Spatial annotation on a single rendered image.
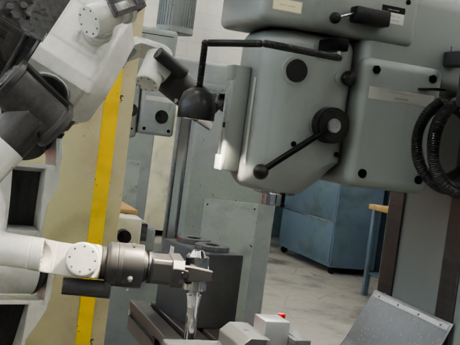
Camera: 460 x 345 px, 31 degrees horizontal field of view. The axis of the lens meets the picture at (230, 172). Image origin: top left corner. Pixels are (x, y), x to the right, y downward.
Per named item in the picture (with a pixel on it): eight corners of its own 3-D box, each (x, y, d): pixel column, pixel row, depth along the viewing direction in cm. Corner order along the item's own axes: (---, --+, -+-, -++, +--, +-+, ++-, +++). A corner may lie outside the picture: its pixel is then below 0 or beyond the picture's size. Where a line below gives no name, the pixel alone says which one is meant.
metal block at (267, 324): (261, 351, 160) (265, 321, 160) (250, 342, 166) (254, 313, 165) (286, 352, 162) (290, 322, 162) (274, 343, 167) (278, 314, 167)
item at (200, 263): (181, 254, 167) (179, 283, 168) (196, 259, 164) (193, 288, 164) (198, 253, 171) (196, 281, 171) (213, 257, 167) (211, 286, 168)
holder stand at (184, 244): (192, 328, 202) (202, 248, 200) (154, 306, 220) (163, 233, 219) (234, 328, 208) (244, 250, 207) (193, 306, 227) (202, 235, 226)
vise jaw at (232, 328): (238, 359, 155) (241, 338, 155) (218, 339, 167) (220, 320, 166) (267, 359, 157) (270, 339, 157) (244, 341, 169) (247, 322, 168)
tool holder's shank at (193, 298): (183, 288, 168) (178, 342, 169) (193, 291, 166) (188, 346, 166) (195, 287, 170) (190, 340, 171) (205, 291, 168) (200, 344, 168)
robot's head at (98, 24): (70, 24, 171) (85, -2, 165) (106, 11, 178) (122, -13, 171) (87, 49, 171) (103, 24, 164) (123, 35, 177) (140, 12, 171)
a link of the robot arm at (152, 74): (159, 107, 220) (127, 81, 214) (172, 77, 225) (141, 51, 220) (186, 94, 212) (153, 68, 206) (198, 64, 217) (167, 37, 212)
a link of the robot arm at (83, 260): (123, 244, 170) (67, 238, 168) (126, 240, 160) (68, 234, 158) (117, 299, 168) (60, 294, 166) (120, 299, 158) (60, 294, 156)
